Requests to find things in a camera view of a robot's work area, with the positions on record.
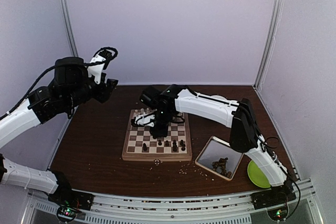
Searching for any metal tray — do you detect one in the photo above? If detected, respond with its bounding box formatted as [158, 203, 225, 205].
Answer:
[195, 136, 244, 181]

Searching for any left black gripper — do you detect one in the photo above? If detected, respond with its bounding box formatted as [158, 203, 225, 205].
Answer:
[65, 72, 118, 109]

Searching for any aluminium frame post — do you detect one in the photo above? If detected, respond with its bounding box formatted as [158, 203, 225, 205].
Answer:
[59, 0, 78, 57]
[254, 0, 284, 91]

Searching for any right aluminium frame post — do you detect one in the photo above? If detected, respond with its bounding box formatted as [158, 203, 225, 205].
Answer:
[254, 0, 284, 91]

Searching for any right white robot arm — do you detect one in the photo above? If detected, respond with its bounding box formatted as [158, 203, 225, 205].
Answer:
[131, 84, 289, 204]

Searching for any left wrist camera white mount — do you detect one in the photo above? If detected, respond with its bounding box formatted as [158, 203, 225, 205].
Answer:
[87, 47, 118, 84]

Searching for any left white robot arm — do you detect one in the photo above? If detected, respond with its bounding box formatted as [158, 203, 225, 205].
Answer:
[1, 50, 118, 205]

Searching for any left aluminium frame post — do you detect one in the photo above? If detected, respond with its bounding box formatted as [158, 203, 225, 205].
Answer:
[59, 0, 78, 57]

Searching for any white ceramic bowl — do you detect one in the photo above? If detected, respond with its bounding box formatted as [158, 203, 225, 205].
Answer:
[211, 95, 227, 100]

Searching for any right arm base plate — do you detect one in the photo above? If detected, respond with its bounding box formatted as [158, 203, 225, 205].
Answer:
[251, 190, 297, 210]

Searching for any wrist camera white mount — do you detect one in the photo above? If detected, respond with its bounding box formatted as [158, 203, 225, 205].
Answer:
[87, 47, 118, 84]
[131, 112, 155, 127]

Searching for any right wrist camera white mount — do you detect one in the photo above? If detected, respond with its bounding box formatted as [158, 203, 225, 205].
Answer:
[131, 112, 155, 127]

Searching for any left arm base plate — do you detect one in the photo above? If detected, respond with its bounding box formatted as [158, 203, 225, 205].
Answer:
[48, 191, 94, 210]

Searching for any green plate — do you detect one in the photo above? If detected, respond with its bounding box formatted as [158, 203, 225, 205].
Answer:
[247, 161, 271, 189]

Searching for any wooden chess board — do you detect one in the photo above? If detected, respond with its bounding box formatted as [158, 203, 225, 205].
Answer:
[122, 113, 192, 162]

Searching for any pile of dark chess pieces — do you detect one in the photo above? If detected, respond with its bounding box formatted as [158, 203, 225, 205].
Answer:
[212, 157, 232, 178]

